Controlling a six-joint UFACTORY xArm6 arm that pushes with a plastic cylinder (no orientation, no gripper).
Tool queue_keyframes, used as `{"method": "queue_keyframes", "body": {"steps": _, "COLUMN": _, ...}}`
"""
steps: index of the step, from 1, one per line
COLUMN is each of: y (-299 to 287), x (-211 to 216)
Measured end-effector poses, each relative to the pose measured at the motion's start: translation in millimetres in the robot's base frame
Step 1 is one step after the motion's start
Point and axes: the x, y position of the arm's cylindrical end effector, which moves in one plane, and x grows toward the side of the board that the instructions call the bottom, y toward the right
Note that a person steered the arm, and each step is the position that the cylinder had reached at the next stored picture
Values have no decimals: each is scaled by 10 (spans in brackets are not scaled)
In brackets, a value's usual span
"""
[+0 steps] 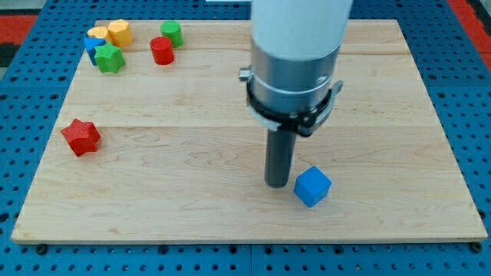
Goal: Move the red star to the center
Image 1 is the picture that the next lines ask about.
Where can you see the blue triangular block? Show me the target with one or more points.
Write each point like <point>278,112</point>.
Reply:
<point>90,46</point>

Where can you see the red star block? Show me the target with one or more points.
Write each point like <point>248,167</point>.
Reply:
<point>82,137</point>

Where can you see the blue cube block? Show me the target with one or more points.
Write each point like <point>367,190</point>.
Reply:
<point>312,186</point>

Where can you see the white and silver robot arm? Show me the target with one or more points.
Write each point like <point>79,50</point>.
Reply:
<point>295,44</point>

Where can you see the light wooden board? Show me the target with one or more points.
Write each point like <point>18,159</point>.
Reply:
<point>181,160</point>

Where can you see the green cylinder block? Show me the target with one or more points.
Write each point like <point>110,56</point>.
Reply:
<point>172,30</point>

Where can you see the red cylinder block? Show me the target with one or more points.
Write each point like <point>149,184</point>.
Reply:
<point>162,50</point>

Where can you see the small yellow block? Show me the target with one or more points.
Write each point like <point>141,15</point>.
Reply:
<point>99,32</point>

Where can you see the green star block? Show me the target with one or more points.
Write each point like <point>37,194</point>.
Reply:
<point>109,58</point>

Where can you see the yellow hexagon block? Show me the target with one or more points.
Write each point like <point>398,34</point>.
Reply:
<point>120,32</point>

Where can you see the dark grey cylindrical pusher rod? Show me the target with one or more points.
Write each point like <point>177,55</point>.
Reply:
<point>279,152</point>

